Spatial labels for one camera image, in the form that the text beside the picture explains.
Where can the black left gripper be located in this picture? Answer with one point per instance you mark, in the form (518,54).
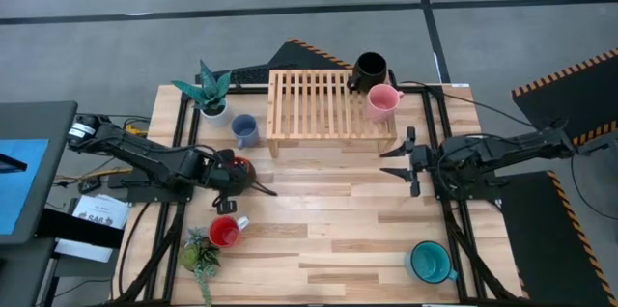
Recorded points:
(224,172)

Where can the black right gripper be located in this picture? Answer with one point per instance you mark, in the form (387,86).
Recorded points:
(419,159)

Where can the blue-grey coffee mug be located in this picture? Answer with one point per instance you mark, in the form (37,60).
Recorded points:
(244,131)

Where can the pink coffee mug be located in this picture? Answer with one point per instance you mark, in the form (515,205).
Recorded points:
(381,102)

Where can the black coffee mug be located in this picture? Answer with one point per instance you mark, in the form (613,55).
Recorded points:
(369,70)

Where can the teal speckled coffee mug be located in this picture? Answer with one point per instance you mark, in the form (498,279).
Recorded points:
(429,262)

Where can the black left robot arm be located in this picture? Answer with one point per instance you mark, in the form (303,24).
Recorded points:
(145,155)

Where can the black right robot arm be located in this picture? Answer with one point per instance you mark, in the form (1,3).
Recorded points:
(507,150)

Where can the wooden slatted rack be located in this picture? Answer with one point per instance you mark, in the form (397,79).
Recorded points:
(309,114)

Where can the small artificial succulent plant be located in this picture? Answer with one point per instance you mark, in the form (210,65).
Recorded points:
(200,256)

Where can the snake plant in white pot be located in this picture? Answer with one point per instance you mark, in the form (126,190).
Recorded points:
(212,94)

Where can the black mat with hazard stripes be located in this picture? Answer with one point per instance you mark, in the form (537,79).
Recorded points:
(536,249)
(555,99)
(294,56)

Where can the white printed paper sheet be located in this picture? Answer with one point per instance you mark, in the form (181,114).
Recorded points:
(101,213)

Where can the black power adapter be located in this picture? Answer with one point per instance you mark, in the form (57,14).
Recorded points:
(89,185)

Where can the grey workstation desk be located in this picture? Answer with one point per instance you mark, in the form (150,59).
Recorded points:
(58,123)

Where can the blue sheet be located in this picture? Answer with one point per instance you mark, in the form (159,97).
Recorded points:
(19,186)

